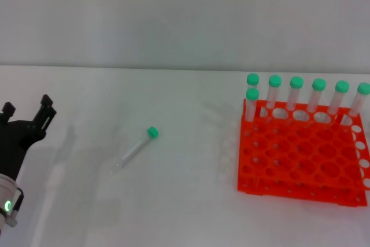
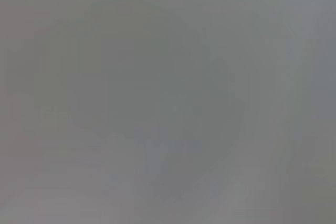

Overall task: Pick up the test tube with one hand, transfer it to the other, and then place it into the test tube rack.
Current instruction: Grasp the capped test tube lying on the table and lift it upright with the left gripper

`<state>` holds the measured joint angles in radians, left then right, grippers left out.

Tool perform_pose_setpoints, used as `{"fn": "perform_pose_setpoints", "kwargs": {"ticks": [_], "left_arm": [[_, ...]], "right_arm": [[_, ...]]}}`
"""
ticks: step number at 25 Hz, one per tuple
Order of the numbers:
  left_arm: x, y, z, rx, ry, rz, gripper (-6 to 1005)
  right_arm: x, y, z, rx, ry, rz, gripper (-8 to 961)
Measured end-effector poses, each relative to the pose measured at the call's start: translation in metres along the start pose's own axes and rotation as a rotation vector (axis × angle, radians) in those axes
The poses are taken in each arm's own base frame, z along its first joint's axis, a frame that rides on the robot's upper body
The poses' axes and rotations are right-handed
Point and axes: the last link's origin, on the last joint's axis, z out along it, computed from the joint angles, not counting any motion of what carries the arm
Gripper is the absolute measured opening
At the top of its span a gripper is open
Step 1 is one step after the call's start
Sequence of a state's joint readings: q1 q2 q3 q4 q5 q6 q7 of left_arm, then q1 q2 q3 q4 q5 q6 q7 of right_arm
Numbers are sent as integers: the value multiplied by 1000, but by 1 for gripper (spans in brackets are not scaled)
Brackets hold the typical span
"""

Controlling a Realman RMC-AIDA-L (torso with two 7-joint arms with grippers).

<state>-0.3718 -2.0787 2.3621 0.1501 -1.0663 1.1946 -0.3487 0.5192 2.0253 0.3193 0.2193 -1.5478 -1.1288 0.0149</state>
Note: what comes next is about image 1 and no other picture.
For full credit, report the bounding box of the orange test tube rack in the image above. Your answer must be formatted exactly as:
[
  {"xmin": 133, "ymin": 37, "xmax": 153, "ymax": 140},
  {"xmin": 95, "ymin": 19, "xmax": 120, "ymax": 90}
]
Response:
[{"xmin": 236, "ymin": 98, "xmax": 370, "ymax": 207}]

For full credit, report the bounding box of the clear test tube green cap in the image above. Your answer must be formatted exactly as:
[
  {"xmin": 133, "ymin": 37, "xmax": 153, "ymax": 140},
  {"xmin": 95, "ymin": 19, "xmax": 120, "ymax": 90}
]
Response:
[
  {"xmin": 111, "ymin": 126, "xmax": 160, "ymax": 174},
  {"xmin": 306, "ymin": 78, "xmax": 327, "ymax": 114},
  {"xmin": 286, "ymin": 76, "xmax": 304, "ymax": 112},
  {"xmin": 246, "ymin": 73, "xmax": 261, "ymax": 109},
  {"xmin": 326, "ymin": 80, "xmax": 350, "ymax": 116},
  {"xmin": 265, "ymin": 75, "xmax": 283, "ymax": 122},
  {"xmin": 245, "ymin": 87, "xmax": 260, "ymax": 138},
  {"xmin": 346, "ymin": 82, "xmax": 370, "ymax": 117}
]

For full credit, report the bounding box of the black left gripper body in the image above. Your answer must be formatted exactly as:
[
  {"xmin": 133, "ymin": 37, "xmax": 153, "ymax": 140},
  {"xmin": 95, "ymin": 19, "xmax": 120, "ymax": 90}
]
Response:
[{"xmin": 0, "ymin": 119, "xmax": 47, "ymax": 183}]

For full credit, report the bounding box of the thin left wrist cable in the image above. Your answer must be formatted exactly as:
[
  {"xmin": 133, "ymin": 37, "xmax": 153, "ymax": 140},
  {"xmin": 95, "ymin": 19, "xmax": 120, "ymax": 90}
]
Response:
[{"xmin": 11, "ymin": 187, "xmax": 24, "ymax": 219}]

